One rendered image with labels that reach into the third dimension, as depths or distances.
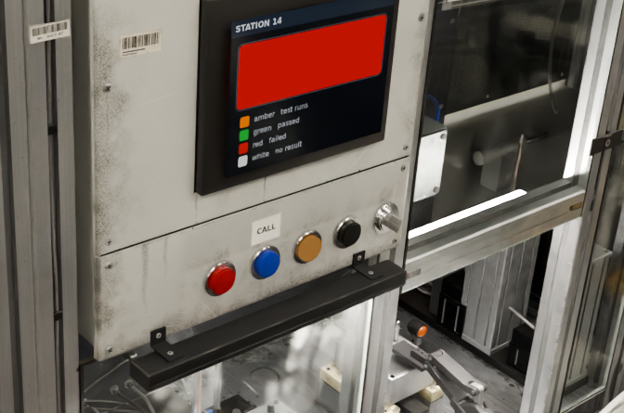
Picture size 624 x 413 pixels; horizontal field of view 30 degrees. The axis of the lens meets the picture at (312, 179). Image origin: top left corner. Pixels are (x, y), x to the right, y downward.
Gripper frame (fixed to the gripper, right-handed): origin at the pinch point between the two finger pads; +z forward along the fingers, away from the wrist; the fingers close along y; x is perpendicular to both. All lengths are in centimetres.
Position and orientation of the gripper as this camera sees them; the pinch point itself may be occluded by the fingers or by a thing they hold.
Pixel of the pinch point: (405, 376)
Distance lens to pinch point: 181.9
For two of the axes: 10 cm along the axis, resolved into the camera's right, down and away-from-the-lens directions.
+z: -6.5, -3.8, 6.6
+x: -7.6, 2.4, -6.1
